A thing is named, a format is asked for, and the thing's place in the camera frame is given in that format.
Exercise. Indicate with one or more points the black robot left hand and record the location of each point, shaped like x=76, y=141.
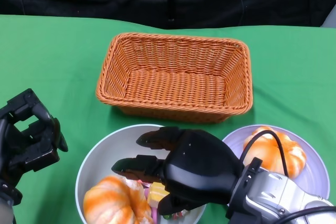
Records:
x=31, y=150

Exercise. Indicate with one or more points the green tablecloth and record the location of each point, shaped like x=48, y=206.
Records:
x=52, y=64

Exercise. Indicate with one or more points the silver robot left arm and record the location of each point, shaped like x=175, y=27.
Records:
x=8, y=203

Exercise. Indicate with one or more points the pale grey bowl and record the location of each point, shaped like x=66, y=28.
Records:
x=105, y=153

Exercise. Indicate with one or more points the round orange striped bread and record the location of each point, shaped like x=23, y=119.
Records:
x=110, y=200

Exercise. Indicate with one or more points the orange bread with torn top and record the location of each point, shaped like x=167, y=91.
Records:
x=296, y=153

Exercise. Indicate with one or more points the yellow cake slice with cream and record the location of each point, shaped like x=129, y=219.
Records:
x=156, y=193

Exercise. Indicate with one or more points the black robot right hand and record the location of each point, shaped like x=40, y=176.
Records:
x=199, y=166

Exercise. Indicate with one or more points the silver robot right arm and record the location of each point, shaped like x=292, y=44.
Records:
x=275, y=190

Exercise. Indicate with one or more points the orange wicker basket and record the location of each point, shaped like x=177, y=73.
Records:
x=178, y=90

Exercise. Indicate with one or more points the lavender plate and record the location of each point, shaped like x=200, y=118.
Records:
x=315, y=176

